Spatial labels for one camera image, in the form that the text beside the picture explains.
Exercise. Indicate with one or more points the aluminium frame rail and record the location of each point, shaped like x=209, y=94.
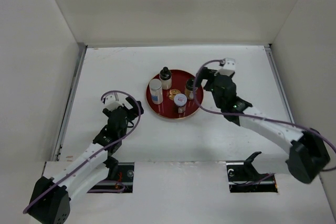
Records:
x=280, y=87
x=71, y=96

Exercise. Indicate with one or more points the red round lacquer tray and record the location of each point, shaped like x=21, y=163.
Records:
x=167, y=108

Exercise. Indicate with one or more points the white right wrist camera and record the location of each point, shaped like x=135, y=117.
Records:
x=227, y=67

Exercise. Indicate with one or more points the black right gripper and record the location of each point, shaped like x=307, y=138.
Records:
x=207, y=74

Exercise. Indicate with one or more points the white-filled bottle black cap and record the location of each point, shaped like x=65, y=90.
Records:
x=165, y=76

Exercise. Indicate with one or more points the left aluminium frame rail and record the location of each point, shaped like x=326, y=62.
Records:
x=71, y=96

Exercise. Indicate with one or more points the blue-label jar silver lid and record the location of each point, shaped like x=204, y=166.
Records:
x=156, y=91

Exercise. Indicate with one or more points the small dark spice jar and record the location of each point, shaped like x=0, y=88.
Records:
x=180, y=101

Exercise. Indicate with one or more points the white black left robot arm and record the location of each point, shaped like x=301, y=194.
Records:
x=52, y=197

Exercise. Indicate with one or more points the tan powder bottle black cap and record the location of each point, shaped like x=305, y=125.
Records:
x=189, y=89

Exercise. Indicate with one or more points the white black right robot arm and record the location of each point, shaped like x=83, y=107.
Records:
x=305, y=147

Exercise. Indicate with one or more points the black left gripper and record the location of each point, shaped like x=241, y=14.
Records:
x=133, y=112

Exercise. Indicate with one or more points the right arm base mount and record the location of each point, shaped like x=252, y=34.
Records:
x=244, y=178

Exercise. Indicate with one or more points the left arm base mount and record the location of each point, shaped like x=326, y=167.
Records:
x=119, y=180

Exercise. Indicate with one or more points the right aluminium frame rail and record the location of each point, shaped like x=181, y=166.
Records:
x=280, y=87

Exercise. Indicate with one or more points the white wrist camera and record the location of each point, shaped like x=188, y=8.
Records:
x=227, y=67
x=111, y=101

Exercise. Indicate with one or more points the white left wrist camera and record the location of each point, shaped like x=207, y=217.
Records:
x=111, y=101

